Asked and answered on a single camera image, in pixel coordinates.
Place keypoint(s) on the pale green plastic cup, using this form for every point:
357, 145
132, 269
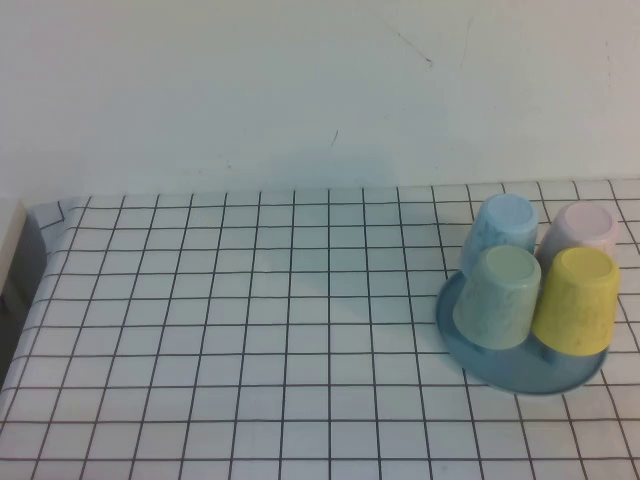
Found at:
495, 300

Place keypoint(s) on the light blue plastic cup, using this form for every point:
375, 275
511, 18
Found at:
495, 225

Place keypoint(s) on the blue round cup stand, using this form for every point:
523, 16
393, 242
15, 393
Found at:
525, 375

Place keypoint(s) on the yellow plastic cup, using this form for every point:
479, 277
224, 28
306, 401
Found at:
575, 305

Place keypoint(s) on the pale pink plastic cup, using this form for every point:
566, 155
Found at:
585, 225

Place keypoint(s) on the white black-grid tablecloth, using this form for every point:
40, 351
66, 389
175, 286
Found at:
250, 350

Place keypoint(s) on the white side panel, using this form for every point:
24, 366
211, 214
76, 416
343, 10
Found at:
7, 240

